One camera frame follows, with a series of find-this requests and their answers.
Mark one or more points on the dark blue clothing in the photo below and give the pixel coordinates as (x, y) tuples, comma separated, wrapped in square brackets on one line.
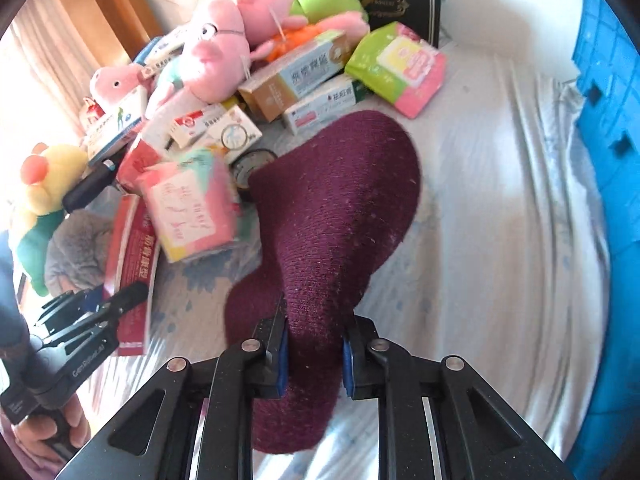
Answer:
[(12, 290)]

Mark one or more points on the orange knit item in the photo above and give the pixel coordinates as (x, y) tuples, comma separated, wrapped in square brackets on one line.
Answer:
[(295, 40)]

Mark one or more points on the white box with green figure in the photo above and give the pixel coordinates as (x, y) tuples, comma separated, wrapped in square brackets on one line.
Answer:
[(115, 125)]

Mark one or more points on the long red box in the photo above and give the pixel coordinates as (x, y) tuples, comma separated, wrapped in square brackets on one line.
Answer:
[(132, 260)]

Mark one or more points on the green and pink wipes pack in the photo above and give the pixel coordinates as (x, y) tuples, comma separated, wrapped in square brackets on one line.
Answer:
[(400, 67)]

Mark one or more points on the pink pig plush with glasses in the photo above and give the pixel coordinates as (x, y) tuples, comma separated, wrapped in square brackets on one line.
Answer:
[(210, 55)]

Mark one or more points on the maroon knit sock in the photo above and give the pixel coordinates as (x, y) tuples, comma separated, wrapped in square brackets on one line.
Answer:
[(330, 220)]

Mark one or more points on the pastel tissue pack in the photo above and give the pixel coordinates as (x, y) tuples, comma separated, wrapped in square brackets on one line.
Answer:
[(192, 210)]

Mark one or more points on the small red and white item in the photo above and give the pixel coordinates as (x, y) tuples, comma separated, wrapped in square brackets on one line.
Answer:
[(91, 114)]

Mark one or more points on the white box with blue label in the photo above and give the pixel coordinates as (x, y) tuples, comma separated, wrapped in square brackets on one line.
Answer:
[(320, 107)]

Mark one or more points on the wooden headboard frame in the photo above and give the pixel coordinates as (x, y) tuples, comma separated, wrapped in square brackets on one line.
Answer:
[(100, 5)]

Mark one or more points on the blue plastic crate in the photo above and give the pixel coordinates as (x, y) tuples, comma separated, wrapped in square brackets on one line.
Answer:
[(615, 160)]

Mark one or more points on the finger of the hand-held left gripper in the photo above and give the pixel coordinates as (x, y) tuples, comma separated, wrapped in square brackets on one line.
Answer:
[(92, 300), (130, 297)]

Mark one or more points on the yellow and green plush toy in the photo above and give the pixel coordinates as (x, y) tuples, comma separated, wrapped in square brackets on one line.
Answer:
[(50, 180)]

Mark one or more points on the black round object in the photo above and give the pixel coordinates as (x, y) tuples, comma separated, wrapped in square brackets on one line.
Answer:
[(252, 165)]

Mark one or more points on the pink curtain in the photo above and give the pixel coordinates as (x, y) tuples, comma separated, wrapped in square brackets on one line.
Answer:
[(45, 60)]

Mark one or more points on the person's left hand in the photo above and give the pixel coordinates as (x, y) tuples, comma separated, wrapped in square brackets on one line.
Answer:
[(77, 425)]

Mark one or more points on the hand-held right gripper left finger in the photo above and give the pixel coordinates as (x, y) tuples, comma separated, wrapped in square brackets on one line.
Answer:
[(283, 365)]

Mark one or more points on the small pink pig plush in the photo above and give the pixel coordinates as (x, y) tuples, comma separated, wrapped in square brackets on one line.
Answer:
[(117, 80)]

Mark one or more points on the white wet wipes pack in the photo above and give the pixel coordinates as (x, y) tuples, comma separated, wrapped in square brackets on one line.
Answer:
[(165, 45)]

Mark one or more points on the black gift box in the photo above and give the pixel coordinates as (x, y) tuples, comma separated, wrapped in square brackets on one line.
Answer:
[(410, 0)]

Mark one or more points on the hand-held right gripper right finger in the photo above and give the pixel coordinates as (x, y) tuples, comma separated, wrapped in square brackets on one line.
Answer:
[(347, 370)]

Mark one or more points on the white box with green circle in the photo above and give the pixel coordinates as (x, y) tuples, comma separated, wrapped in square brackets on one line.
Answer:
[(232, 135)]

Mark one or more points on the black cylindrical object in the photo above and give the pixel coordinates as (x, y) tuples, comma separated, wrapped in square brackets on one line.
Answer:
[(90, 185)]

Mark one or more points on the grey fluffy cloth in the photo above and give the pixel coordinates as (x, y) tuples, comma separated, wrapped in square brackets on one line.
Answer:
[(75, 250)]

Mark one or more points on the white box with red label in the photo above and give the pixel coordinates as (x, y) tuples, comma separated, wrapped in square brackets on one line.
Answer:
[(180, 125)]

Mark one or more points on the beige medicine box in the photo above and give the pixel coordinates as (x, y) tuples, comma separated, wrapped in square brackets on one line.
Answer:
[(295, 77)]

